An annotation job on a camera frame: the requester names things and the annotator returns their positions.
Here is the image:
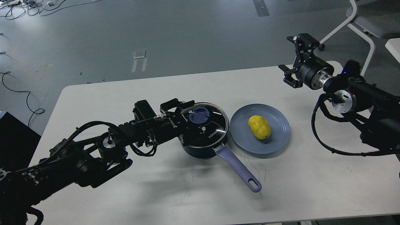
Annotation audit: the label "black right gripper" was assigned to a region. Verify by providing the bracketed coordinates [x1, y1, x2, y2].
[278, 33, 334, 90]

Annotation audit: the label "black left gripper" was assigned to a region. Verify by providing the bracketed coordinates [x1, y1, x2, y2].
[147, 98, 205, 146]

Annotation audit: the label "glass pot lid blue knob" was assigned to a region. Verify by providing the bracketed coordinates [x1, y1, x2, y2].
[181, 102, 230, 148]

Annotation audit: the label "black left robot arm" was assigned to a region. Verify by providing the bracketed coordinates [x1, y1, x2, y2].
[1, 98, 195, 225]

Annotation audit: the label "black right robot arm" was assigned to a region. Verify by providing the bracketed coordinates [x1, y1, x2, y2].
[278, 33, 400, 157]

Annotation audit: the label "blue round plate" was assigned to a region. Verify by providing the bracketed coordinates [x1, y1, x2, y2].
[230, 103, 290, 156]

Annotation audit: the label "white office chair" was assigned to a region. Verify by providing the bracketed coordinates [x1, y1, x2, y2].
[317, 0, 399, 95]

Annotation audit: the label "white table corner right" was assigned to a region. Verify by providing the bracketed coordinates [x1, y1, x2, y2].
[385, 37, 400, 63]

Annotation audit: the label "black box at left edge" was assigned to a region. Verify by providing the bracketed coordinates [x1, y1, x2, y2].
[0, 111, 41, 172]

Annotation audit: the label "dark blue saucepan purple handle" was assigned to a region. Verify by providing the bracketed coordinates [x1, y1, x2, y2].
[179, 128, 262, 193]

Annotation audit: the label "black floor cable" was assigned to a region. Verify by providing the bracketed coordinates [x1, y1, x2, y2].
[0, 71, 45, 127]

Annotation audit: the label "tangled cables on floor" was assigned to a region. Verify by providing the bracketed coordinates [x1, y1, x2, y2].
[0, 0, 100, 20]

